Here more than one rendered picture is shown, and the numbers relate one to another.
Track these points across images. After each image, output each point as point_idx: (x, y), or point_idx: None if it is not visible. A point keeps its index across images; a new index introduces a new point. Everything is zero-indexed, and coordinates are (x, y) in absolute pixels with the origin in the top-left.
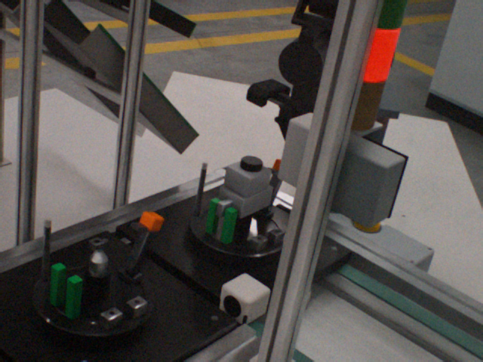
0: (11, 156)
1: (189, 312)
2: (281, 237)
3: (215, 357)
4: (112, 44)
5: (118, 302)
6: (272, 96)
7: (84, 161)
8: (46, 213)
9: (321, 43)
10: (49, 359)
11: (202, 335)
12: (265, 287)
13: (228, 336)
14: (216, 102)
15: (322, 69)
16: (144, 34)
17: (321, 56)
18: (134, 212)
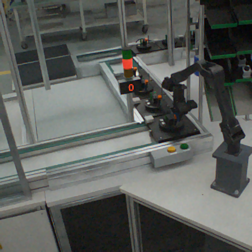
0: (250, 121)
1: (148, 113)
2: (162, 124)
3: (137, 116)
4: (203, 78)
5: (152, 104)
6: (187, 102)
7: (247, 132)
8: (217, 123)
9: (166, 81)
10: (145, 100)
11: (142, 113)
12: (147, 119)
13: (141, 118)
14: None
15: (161, 85)
16: (199, 77)
17: (162, 82)
18: (190, 116)
